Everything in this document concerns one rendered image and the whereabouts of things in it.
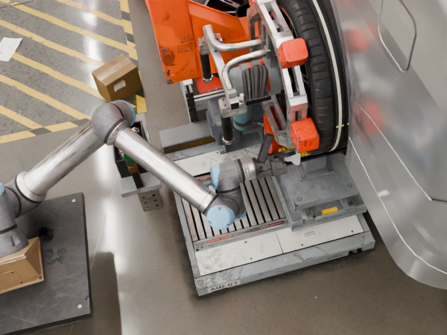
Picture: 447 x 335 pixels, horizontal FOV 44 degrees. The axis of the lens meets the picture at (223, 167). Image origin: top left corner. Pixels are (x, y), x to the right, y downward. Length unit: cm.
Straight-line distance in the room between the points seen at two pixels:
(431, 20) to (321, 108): 73
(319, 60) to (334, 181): 88
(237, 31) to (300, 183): 74
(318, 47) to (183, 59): 86
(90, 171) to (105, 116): 103
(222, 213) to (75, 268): 75
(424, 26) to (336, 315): 156
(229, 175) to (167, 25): 72
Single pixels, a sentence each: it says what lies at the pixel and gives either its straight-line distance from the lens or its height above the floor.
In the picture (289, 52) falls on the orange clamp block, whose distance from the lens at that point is 180.
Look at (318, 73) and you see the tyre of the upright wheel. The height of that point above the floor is 106.
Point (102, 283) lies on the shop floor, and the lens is 271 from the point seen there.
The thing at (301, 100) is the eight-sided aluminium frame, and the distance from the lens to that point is 189.
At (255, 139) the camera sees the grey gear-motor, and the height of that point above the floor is 9.
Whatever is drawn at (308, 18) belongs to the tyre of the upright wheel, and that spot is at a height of 116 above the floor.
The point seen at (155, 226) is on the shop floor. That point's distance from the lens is 279.
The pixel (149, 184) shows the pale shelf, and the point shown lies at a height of 45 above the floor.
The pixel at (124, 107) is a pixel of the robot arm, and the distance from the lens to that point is 221.
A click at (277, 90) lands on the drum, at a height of 84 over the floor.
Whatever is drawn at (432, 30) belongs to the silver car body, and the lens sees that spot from 124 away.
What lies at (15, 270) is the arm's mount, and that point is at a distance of 237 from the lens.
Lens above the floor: 234
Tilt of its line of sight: 53 degrees down
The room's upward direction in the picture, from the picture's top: 9 degrees counter-clockwise
